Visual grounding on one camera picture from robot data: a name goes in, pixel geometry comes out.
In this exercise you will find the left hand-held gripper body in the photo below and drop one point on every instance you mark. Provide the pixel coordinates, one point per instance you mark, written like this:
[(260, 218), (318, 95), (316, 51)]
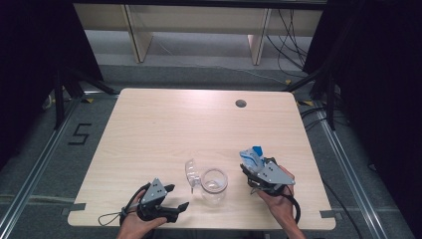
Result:
[(153, 192)]

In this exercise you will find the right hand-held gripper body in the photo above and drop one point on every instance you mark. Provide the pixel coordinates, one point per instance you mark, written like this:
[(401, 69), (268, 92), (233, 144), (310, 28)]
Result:
[(273, 176)]

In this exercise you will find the clear glass jar lid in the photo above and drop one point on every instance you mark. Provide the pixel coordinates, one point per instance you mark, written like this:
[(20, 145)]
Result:
[(192, 174)]

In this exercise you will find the clear glass jar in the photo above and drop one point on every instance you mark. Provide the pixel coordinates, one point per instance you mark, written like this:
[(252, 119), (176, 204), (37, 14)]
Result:
[(214, 189)]

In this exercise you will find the person's right hand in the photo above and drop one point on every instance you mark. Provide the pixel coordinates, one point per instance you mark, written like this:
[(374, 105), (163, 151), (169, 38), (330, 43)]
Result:
[(280, 204)]

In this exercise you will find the person's left hand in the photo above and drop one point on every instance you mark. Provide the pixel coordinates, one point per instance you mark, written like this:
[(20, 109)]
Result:
[(134, 229)]

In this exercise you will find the grey tape strip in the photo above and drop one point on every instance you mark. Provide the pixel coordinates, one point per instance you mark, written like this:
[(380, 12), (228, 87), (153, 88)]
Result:
[(328, 214), (78, 207)]

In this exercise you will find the yellow and black tape piece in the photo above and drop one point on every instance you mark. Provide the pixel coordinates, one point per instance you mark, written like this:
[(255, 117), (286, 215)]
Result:
[(288, 81), (307, 103), (88, 100)]

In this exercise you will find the black metal stand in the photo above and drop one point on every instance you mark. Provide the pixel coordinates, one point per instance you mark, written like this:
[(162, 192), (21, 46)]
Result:
[(330, 103), (59, 99)]

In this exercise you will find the grey floor strip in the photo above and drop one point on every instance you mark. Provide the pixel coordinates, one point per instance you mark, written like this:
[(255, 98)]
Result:
[(33, 198)]

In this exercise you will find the black curtain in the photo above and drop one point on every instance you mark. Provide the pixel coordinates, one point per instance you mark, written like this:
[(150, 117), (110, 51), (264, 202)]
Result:
[(381, 83), (30, 66)]

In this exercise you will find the light wooden desk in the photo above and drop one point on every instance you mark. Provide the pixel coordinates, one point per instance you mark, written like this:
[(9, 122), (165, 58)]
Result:
[(139, 43)]

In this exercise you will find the aluminium floor rail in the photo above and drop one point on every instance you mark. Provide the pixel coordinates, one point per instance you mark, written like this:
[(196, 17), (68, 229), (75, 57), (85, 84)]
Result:
[(351, 172), (36, 172)]

